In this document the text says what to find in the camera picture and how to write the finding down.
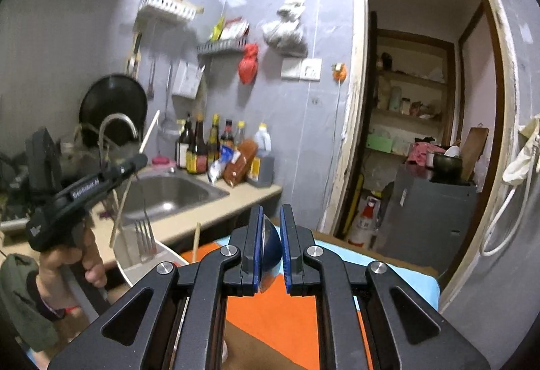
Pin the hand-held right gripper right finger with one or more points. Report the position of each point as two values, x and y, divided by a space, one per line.
286 252

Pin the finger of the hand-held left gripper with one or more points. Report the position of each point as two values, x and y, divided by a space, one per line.
126 168

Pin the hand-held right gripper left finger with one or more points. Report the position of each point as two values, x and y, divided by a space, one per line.
258 252

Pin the steel fork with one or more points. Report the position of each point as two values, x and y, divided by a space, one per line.
148 252

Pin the white plastic utensil basket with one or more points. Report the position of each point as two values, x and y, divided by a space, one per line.
126 269

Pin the person's left forearm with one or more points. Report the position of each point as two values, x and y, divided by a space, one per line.
21 302

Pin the person's left hand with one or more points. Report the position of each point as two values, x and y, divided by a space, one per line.
55 269

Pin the pink lid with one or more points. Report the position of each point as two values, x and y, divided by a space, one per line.
160 162

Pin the steel faucet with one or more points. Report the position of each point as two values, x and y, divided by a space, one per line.
118 117

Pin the steel sink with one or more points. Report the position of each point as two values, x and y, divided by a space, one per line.
173 193

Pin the dark sauce bottle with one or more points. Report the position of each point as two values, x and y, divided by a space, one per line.
182 150
213 146
228 136
197 155

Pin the striped blanket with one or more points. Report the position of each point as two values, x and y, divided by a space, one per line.
270 319

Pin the black wok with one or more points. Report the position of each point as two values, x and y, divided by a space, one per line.
114 96

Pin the grey container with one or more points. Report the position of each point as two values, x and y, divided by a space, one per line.
263 172

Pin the red white bottle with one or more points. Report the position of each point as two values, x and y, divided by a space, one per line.
366 222

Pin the blue white packet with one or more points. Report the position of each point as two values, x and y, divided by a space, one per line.
219 167

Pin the orange spice bag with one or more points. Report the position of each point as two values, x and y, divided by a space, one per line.
242 159

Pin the white hanging box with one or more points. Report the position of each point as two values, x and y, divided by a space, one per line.
185 79

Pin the cooking oil jug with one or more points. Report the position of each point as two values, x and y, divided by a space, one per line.
263 142

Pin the clear glass bottle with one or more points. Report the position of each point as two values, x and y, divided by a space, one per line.
240 134

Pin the green box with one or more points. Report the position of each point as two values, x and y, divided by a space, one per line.
378 142

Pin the grey cabinet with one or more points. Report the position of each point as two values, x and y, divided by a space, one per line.
426 214

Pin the red plastic bag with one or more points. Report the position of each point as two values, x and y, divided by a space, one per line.
249 62

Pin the red cloth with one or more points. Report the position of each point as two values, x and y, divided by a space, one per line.
422 153

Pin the red white snack packet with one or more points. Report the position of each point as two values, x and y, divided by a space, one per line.
235 29

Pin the black pot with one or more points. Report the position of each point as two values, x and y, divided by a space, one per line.
447 166

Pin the green jar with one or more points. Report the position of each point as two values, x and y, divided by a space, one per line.
395 98

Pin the grey plastic bag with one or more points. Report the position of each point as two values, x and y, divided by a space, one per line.
284 32

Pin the wooden cutting board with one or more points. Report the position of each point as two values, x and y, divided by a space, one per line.
474 153

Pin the wooden shelving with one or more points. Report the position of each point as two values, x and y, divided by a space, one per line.
417 79

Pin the cream cloth bag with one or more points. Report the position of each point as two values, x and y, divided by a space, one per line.
523 159

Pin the metal wall shelf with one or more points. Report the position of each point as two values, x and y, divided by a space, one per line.
223 46

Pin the white door frame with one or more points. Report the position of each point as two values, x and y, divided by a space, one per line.
358 100

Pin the white wall basket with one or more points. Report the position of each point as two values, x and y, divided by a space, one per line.
168 5

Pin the white wall socket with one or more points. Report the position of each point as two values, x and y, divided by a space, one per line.
301 68

